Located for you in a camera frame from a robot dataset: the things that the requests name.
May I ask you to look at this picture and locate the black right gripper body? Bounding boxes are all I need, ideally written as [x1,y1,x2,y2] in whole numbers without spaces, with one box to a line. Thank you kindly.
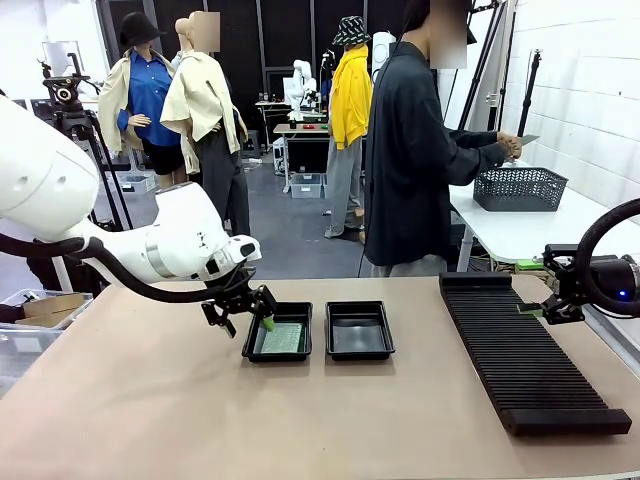
[582,253,640,304]

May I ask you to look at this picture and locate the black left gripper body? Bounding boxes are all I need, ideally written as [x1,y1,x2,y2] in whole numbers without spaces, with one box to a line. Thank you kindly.
[212,268,261,314]

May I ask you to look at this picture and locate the person's right forearm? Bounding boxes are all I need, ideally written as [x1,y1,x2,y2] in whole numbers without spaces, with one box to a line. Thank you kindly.
[449,142,506,187]

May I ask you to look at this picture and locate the person's left forearm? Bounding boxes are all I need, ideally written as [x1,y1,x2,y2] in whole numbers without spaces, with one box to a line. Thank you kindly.
[449,129,501,149]

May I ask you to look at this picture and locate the black plastic ESD tray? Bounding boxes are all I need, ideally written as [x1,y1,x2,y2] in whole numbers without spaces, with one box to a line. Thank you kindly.
[324,300,396,362]
[241,301,314,363]

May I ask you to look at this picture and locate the black slotted board rack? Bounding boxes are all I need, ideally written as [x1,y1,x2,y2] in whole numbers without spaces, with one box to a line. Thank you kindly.
[438,272,633,437]

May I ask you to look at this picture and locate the grey woven plastic basket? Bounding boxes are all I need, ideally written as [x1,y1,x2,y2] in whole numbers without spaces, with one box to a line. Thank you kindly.
[473,166,569,212]

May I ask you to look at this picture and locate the clear lidded storage box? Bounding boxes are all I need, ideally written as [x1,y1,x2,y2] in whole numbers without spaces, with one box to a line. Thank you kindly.
[119,174,157,196]
[289,172,326,200]

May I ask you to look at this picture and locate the black light stand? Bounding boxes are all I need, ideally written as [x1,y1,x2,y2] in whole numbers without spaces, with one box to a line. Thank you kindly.
[513,48,545,140]

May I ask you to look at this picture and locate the brown cardboard box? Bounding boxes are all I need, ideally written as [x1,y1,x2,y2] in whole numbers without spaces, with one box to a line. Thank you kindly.
[22,293,86,329]

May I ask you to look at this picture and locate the black backpack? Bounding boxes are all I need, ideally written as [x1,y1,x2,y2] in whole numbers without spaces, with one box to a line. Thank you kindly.
[25,254,109,296]

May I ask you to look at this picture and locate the person in dark jacket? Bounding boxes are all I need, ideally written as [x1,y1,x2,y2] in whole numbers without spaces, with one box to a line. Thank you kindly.
[363,0,482,279]

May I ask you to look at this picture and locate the clear plastic bin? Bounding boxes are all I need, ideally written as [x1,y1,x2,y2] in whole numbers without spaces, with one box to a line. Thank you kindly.
[0,287,94,396]

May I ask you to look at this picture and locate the mannequin in cream jacket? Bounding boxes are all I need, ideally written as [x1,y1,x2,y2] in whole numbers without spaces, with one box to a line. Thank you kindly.
[159,10,252,237]

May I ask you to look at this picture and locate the tall black tripod stand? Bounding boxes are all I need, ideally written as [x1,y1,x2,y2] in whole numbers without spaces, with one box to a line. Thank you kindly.
[457,0,517,132]

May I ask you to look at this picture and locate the mannequin in blue shirt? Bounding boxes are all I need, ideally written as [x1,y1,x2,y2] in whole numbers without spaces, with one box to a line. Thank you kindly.
[97,29,204,194]

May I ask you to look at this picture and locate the small white background robot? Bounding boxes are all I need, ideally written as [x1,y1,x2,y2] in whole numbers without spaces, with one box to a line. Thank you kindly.
[283,58,320,121]

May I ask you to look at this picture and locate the mannequin in yellow hoodie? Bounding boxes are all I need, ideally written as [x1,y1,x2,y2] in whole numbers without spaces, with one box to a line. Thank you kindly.
[323,37,375,245]

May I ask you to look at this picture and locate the dark desktop monitors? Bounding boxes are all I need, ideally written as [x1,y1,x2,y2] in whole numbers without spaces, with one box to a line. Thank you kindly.
[12,98,54,126]

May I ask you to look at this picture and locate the black brimmed hat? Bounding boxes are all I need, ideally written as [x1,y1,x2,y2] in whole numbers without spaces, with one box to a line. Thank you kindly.
[118,12,167,51]

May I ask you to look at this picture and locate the patterned black bucket hat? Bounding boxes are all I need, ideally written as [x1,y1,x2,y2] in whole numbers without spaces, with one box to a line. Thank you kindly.
[333,15,372,47]

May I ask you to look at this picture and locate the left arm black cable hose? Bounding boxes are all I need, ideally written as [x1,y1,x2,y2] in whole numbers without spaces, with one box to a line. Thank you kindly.
[0,233,236,304]

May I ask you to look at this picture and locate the black camera tripod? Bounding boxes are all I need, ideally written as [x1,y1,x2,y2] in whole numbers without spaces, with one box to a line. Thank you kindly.
[37,52,135,232]

